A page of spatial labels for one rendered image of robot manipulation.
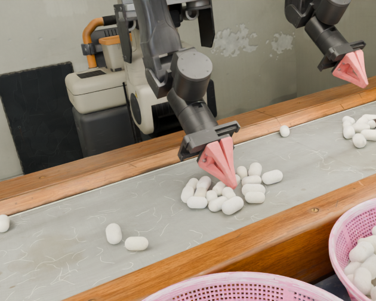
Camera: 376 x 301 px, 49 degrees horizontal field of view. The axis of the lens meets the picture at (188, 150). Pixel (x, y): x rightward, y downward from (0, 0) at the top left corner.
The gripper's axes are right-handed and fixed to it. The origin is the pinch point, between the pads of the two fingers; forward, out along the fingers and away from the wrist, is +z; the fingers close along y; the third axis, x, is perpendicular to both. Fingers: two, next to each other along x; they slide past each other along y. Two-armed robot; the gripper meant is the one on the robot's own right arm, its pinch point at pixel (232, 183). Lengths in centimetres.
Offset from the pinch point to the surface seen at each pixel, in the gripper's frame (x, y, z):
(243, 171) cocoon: 2.2, 4.2, -2.1
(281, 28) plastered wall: 134, 170, -144
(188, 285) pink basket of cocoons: -12.4, -17.2, 13.2
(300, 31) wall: 131, 181, -136
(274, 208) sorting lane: -3.6, 2.2, 7.2
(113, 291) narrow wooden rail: -9.5, -24.3, 10.1
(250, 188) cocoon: -1.8, 1.4, 2.4
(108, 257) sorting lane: -0.9, -22.2, 4.1
